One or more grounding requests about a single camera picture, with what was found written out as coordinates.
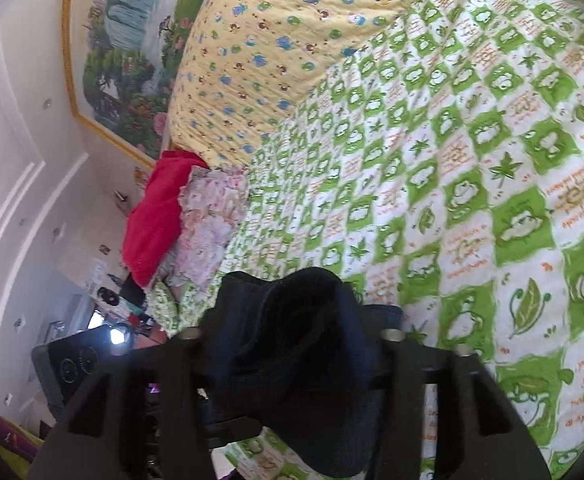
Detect purple cloth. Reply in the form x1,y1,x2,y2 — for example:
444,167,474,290
0,406,45,463

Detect black speaker box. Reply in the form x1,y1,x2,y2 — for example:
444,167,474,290
31,331,134,409

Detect dark navy pants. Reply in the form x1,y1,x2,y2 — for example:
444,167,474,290
199,266,406,479

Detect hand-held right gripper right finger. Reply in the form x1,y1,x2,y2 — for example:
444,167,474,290
366,328,554,480

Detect gold framed landscape painting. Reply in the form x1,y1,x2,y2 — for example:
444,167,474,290
61,0,224,172

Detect red fleece blanket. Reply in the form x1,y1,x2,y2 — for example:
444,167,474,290
123,150,211,289

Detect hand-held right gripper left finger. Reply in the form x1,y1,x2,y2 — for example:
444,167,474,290
27,326,215,480

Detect pink floral cloth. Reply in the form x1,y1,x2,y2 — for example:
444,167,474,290
168,164,249,287

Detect green frog printed blanket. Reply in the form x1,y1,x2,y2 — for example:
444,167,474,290
149,0,584,480

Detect yellow bear printed quilt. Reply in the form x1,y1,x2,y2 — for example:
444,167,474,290
163,0,454,169

